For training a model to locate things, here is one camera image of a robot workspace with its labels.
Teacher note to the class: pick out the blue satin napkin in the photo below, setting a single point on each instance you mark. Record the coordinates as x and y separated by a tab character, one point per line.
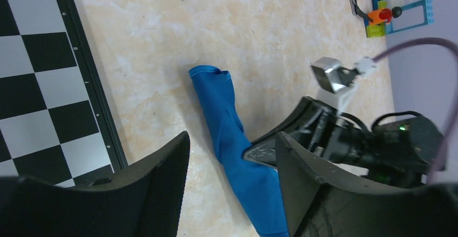
256	186

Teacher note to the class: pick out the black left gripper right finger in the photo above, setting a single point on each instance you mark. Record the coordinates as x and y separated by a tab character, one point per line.
321	199

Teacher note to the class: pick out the black white checkerboard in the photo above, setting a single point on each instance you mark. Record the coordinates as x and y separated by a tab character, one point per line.
56	124

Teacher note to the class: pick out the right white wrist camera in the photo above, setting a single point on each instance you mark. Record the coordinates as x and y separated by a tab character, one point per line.
337	84

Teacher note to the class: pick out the colourful toy block set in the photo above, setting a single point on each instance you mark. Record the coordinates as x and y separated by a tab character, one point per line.
392	16

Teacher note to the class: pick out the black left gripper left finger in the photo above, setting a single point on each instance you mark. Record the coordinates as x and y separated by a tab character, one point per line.
143	199

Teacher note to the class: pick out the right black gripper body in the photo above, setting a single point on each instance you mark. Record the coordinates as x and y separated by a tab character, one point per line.
397	150

